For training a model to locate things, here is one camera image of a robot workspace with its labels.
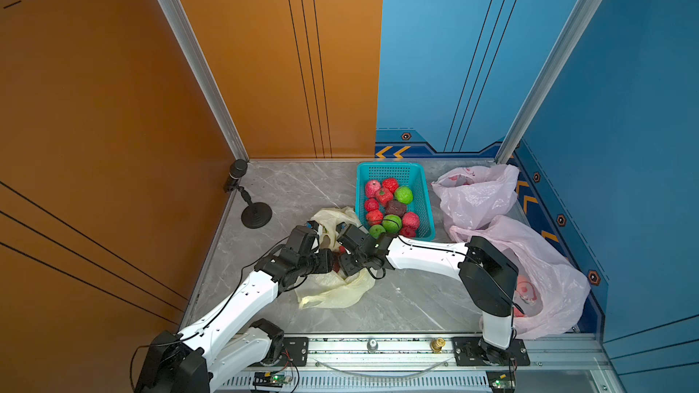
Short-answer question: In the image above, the yellow knotted plastic bag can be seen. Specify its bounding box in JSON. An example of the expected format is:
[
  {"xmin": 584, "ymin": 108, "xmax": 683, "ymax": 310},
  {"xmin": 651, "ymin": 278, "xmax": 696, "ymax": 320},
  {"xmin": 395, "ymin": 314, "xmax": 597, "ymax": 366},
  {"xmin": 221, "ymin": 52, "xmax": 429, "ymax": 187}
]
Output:
[{"xmin": 295, "ymin": 207, "xmax": 376, "ymax": 309}]

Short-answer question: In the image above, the dark maroon ball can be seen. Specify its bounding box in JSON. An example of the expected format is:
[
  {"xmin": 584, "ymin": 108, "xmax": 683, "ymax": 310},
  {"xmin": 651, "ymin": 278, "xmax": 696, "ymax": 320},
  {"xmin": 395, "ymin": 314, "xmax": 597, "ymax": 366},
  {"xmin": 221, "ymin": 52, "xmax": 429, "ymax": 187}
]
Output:
[{"xmin": 384, "ymin": 199, "xmax": 407, "ymax": 218}]

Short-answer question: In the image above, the orange-red ball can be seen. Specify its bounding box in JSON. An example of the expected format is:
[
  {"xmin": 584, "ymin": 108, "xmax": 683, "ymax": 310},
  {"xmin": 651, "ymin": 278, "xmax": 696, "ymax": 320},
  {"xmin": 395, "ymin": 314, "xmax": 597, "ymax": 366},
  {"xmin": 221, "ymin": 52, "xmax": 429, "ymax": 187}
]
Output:
[{"xmin": 374, "ymin": 187, "xmax": 394, "ymax": 207}]

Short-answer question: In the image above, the pink plastic bag with hearts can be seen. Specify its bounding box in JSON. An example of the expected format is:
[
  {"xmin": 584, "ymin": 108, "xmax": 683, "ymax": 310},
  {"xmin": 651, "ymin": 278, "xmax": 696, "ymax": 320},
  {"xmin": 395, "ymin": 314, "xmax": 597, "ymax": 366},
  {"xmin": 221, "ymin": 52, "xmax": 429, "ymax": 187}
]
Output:
[{"xmin": 448, "ymin": 216, "xmax": 590, "ymax": 340}]

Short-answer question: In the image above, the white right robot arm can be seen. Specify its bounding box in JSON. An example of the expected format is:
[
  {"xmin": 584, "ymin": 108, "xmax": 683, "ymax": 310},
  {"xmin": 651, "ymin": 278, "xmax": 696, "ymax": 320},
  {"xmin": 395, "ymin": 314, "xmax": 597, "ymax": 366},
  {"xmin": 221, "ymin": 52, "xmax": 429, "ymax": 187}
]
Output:
[{"xmin": 338, "ymin": 227, "xmax": 519, "ymax": 351}]

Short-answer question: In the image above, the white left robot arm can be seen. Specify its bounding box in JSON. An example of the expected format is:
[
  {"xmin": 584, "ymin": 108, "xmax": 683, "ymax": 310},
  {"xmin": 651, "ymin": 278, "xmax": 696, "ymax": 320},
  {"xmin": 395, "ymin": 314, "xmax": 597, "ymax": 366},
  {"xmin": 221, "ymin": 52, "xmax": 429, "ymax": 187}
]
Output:
[{"xmin": 129, "ymin": 221, "xmax": 332, "ymax": 392}]

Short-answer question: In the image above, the pink knotted plastic bag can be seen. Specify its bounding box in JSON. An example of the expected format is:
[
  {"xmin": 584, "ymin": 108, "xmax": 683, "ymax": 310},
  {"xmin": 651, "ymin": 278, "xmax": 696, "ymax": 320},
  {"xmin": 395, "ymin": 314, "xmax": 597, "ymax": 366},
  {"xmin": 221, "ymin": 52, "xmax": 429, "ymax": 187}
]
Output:
[{"xmin": 431, "ymin": 165, "xmax": 520, "ymax": 231}]

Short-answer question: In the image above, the black desktop microphone stand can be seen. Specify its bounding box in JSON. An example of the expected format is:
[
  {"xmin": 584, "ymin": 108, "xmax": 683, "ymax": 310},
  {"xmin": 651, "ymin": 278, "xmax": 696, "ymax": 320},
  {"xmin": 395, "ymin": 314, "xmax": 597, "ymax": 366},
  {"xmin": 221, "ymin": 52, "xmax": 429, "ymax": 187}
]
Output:
[{"xmin": 223, "ymin": 159, "xmax": 273, "ymax": 229}]

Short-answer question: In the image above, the teal plastic basket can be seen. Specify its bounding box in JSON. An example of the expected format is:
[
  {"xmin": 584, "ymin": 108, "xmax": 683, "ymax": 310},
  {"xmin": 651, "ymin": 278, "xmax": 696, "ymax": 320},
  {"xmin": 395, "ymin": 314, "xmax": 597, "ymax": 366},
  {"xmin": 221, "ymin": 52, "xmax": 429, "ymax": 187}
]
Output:
[{"xmin": 355, "ymin": 162, "xmax": 436, "ymax": 241}]

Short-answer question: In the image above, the left green circuit board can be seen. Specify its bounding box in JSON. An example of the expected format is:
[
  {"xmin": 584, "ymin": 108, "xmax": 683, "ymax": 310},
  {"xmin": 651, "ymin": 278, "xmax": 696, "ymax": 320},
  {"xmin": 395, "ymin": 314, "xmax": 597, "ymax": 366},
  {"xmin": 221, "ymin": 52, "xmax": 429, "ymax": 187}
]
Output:
[{"xmin": 251, "ymin": 372, "xmax": 289, "ymax": 392}]

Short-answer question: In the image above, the green circuit board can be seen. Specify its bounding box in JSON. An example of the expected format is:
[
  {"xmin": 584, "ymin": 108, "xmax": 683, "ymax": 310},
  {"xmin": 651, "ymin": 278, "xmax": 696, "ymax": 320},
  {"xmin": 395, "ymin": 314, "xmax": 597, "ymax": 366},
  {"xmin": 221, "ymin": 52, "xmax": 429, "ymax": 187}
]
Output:
[
  {"xmin": 251, "ymin": 372, "xmax": 289, "ymax": 392},
  {"xmin": 486, "ymin": 371, "xmax": 516, "ymax": 393}
]

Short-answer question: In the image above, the right green circuit board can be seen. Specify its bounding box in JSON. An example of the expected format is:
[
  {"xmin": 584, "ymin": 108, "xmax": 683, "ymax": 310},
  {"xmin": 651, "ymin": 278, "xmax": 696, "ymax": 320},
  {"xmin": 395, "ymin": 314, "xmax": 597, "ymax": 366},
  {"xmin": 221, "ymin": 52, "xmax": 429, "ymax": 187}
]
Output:
[{"xmin": 486, "ymin": 371, "xmax": 516, "ymax": 393}]

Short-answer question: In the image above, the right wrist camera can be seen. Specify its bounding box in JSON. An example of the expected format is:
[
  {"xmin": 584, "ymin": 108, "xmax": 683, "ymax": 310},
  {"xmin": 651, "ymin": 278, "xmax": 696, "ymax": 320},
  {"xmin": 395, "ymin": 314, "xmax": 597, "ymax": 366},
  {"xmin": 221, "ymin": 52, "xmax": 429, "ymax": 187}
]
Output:
[{"xmin": 336, "ymin": 223, "xmax": 377, "ymax": 255}]

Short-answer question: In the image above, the silver knob on rail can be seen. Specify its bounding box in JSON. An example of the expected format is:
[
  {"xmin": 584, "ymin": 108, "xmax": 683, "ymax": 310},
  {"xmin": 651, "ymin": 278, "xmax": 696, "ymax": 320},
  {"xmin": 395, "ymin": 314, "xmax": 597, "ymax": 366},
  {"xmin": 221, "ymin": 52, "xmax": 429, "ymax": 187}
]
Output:
[{"xmin": 367, "ymin": 338, "xmax": 379, "ymax": 353}]

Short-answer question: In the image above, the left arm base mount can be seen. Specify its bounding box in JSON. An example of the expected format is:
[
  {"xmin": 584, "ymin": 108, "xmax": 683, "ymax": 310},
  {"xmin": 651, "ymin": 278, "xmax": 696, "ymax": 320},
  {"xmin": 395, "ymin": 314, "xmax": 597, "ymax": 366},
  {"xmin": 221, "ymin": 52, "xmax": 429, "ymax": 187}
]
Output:
[{"xmin": 258, "ymin": 337, "xmax": 309, "ymax": 368}]

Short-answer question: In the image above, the brass knob on rail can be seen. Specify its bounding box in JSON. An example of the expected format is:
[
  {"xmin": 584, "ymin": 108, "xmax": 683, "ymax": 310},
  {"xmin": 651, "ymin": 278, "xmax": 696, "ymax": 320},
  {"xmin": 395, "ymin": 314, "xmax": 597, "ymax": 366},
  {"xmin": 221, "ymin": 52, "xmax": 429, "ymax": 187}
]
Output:
[{"xmin": 430, "ymin": 338, "xmax": 446, "ymax": 354}]

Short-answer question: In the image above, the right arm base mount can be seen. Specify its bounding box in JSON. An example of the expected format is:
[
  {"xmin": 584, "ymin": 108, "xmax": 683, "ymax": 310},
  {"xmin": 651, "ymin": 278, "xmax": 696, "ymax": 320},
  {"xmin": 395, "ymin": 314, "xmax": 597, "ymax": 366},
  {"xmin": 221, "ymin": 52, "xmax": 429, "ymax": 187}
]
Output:
[{"xmin": 451, "ymin": 336, "xmax": 531, "ymax": 368}]

